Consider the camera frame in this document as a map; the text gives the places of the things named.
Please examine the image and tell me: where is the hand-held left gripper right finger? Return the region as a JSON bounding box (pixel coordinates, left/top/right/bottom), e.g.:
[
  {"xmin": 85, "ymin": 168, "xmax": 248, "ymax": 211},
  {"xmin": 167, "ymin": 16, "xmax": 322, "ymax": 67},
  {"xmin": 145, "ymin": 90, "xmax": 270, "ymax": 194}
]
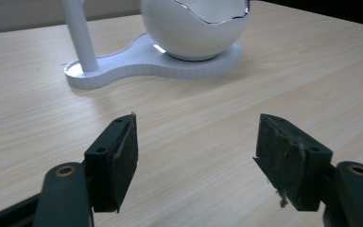
[{"xmin": 252, "ymin": 113, "xmax": 334, "ymax": 212}]

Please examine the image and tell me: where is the white desk lamp with egg-shaped holder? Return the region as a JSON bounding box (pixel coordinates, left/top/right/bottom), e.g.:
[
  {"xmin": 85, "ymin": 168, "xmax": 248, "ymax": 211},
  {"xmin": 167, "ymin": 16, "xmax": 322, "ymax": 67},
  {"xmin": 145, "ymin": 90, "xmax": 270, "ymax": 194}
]
[{"xmin": 60, "ymin": 0, "xmax": 251, "ymax": 91}]

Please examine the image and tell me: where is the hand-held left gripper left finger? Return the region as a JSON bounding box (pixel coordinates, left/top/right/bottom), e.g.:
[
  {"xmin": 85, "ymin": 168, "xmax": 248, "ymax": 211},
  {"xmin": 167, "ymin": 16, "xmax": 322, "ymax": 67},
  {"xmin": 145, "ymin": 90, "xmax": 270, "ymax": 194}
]
[{"xmin": 83, "ymin": 112, "xmax": 139, "ymax": 214}]

